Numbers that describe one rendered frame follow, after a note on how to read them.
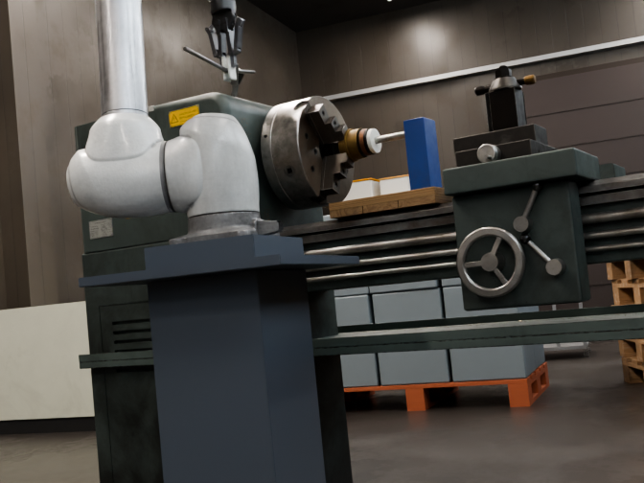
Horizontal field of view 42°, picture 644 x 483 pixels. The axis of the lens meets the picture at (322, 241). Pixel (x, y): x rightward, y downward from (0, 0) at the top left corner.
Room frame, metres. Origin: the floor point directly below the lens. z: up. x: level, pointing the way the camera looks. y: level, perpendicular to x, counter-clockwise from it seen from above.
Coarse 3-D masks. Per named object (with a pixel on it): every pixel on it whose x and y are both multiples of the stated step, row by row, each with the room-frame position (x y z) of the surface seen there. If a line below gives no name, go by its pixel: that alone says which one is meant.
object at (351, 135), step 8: (352, 128) 2.32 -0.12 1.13; (360, 128) 2.30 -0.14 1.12; (368, 128) 2.28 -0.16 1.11; (344, 136) 2.28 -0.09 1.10; (352, 136) 2.28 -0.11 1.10; (360, 136) 2.27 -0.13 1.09; (344, 144) 2.28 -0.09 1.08; (352, 144) 2.27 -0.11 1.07; (360, 144) 2.27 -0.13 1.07; (344, 152) 2.31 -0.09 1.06; (352, 152) 2.29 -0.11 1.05; (360, 152) 2.29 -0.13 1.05; (368, 152) 2.28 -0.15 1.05; (352, 160) 2.31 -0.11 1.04
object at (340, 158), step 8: (328, 160) 2.32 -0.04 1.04; (336, 160) 2.31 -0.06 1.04; (344, 160) 2.29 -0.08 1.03; (328, 168) 2.32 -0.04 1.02; (336, 168) 2.30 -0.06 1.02; (344, 168) 2.31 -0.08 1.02; (328, 176) 2.31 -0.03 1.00; (336, 176) 2.31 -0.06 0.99; (344, 176) 2.31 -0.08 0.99; (320, 184) 2.32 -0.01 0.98; (328, 184) 2.30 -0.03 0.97; (336, 184) 2.31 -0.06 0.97; (320, 192) 2.31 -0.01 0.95; (328, 192) 2.31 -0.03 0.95; (336, 192) 2.31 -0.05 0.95; (320, 200) 2.34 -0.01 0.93
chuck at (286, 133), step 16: (320, 96) 2.36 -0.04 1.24; (288, 112) 2.28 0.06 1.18; (304, 112) 2.27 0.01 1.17; (336, 112) 2.43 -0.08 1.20; (272, 128) 2.28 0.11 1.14; (288, 128) 2.25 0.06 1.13; (304, 128) 2.26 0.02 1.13; (272, 144) 2.27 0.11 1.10; (288, 144) 2.24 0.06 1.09; (304, 144) 2.25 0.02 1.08; (320, 144) 2.41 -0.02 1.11; (288, 160) 2.25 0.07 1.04; (304, 160) 2.25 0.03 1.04; (320, 160) 2.32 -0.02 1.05; (288, 176) 2.27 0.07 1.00; (304, 176) 2.25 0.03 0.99; (320, 176) 2.31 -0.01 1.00; (352, 176) 2.48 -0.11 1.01; (288, 192) 2.31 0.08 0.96; (304, 192) 2.29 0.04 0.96
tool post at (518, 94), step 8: (512, 88) 1.97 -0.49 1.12; (488, 96) 2.00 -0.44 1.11; (496, 96) 1.99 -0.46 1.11; (504, 96) 1.98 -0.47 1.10; (512, 96) 1.97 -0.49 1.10; (520, 96) 2.00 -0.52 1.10; (488, 104) 2.00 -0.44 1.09; (496, 104) 1.99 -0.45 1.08; (504, 104) 1.98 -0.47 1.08; (512, 104) 1.97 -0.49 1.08; (520, 104) 2.00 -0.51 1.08; (488, 112) 2.00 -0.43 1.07; (496, 112) 1.99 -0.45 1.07; (504, 112) 1.98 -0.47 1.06; (512, 112) 1.97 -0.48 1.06; (520, 112) 1.99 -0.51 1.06; (488, 120) 2.00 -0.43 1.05; (496, 120) 1.99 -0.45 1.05; (504, 120) 1.98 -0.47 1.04; (512, 120) 1.97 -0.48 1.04; (520, 120) 1.98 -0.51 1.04; (496, 128) 1.99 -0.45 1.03; (504, 128) 1.98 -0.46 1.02
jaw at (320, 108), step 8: (304, 104) 2.29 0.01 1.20; (320, 104) 2.28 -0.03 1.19; (312, 112) 2.27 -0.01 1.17; (320, 112) 2.27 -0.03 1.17; (312, 120) 2.28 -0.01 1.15; (320, 120) 2.28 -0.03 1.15; (328, 120) 2.29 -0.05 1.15; (336, 120) 2.30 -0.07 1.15; (320, 128) 2.30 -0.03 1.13; (328, 128) 2.29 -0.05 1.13; (336, 128) 2.30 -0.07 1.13; (344, 128) 2.29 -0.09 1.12; (320, 136) 2.31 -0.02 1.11; (328, 136) 2.30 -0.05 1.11; (336, 136) 2.29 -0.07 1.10
